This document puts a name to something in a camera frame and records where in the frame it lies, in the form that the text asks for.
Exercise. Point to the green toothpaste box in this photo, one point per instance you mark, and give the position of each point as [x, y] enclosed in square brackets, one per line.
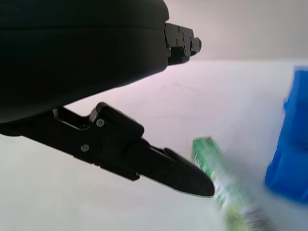
[207, 156]

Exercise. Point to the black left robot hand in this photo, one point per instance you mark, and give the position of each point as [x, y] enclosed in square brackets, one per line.
[72, 60]

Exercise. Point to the blue plastic tray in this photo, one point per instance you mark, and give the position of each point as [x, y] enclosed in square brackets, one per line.
[293, 144]

